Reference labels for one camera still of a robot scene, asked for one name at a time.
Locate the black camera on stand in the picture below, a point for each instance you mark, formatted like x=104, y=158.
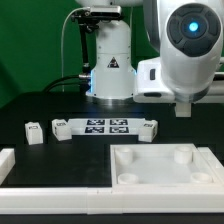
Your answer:
x=94, y=14

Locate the white base tag plate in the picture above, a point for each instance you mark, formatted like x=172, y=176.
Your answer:
x=105, y=126

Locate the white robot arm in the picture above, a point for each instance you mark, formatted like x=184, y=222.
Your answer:
x=188, y=36

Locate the white left fence piece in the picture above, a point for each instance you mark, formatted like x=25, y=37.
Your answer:
x=7, y=161

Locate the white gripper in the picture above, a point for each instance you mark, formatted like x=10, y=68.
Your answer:
x=150, y=87

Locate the white front fence wall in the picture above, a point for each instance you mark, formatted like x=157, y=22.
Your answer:
x=116, y=200

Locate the white square tabletop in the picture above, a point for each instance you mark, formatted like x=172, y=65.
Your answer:
x=159, y=164

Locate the black camera stand pole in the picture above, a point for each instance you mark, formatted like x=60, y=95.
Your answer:
x=85, y=58

